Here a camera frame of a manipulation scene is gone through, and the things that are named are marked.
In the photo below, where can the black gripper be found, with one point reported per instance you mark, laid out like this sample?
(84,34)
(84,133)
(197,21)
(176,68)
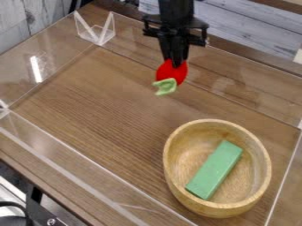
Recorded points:
(176,20)

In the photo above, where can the red plush strawberry toy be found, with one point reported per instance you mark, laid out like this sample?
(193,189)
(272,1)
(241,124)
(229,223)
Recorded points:
(170,77)

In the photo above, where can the clear acrylic tray walls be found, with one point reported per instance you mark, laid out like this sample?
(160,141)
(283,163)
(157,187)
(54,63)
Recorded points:
(84,126)

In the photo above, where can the wooden bowl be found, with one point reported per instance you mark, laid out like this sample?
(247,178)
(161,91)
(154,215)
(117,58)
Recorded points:
(189,146)

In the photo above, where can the green rectangular block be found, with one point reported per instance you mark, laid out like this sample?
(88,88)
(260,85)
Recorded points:
(215,170)

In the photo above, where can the clear acrylic corner bracket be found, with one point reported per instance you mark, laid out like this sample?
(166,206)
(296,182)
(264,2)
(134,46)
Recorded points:
(97,34)

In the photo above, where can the black metal table bracket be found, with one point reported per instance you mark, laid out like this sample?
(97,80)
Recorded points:
(41,217)

